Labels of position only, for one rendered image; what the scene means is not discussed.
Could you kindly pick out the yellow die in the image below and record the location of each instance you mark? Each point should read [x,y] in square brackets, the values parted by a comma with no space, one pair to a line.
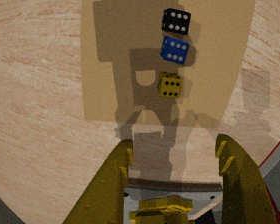
[169,85]

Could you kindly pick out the tan flat mat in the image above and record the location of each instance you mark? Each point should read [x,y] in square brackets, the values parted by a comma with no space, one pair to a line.
[120,44]

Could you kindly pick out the blue die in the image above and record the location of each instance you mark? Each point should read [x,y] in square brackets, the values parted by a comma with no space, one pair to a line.
[174,50]

